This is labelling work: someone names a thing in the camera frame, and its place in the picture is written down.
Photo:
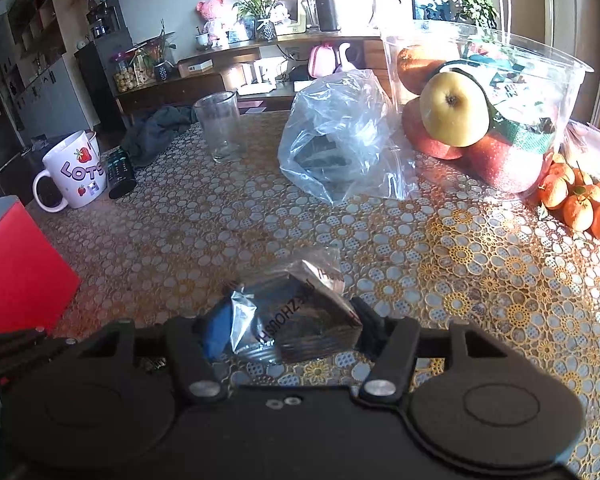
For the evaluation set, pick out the black cabinet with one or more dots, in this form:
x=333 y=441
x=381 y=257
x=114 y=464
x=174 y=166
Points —
x=100 y=85

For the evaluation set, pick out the plant in dark pot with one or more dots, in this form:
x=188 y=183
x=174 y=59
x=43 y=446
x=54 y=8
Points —
x=160 y=62

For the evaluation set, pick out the small white box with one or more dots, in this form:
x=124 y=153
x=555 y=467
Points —
x=195 y=67

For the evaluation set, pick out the clear plastic fruit tub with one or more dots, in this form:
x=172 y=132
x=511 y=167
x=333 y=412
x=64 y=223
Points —
x=545 y=90

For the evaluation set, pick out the blue picture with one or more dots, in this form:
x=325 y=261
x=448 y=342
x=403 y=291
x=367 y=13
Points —
x=430 y=2

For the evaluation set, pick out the flat clear plastic bag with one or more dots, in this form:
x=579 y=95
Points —
x=590 y=145

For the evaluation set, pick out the orange fruit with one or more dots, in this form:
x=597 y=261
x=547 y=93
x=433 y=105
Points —
x=417 y=67

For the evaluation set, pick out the dark grey cloth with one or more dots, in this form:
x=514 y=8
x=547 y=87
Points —
x=155 y=132

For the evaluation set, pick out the lavender swan ornament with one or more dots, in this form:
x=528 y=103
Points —
x=347 y=60

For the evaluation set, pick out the black remote control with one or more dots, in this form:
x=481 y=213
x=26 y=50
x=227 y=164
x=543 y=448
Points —
x=120 y=172

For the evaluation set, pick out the jar of round snacks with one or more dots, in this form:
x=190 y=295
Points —
x=122 y=75

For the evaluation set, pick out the leafy green potted plant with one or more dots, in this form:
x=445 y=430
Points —
x=480 y=10

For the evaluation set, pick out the beige curtain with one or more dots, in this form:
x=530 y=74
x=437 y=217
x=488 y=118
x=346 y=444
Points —
x=530 y=5

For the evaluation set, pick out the potted plant in patterned pot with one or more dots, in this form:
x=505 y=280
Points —
x=260 y=15

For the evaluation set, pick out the red apple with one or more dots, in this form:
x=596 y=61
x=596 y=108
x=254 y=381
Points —
x=505 y=165
x=425 y=135

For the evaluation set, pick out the silver snack packet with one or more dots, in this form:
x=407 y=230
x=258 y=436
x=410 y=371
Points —
x=300 y=310

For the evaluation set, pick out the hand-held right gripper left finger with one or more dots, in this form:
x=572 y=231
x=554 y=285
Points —
x=215 y=332

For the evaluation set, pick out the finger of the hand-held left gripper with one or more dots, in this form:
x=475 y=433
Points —
x=25 y=352

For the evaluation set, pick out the wooden television cabinet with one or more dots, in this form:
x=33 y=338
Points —
x=180 y=92

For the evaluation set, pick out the pink teddy bear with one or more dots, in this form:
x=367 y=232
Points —
x=214 y=17

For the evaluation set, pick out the green snack packet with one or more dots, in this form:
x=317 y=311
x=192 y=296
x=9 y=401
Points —
x=517 y=110

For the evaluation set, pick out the red cardboard box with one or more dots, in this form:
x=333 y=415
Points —
x=25 y=280

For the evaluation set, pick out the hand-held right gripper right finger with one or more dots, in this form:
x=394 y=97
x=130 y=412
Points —
x=370 y=325

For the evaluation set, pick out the clear drinking glass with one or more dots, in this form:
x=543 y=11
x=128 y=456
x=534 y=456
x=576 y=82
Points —
x=220 y=127

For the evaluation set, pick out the wall shelf unit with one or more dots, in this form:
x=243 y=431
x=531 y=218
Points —
x=35 y=15

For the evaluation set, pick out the yellow-green apple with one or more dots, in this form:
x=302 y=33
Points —
x=455 y=110

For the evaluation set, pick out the coffee machine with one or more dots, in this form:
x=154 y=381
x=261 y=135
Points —
x=105 y=17

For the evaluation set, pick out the small white plant pot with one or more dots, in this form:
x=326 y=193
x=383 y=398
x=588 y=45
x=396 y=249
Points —
x=203 y=42

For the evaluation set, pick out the lace-covered desktop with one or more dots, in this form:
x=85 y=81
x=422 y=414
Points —
x=205 y=230

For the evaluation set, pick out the pile of tangerines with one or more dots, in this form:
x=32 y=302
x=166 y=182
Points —
x=580 y=205

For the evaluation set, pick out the white picture frame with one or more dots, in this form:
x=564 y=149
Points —
x=291 y=15

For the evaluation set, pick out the black speaker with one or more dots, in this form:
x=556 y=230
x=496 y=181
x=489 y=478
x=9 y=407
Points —
x=327 y=14

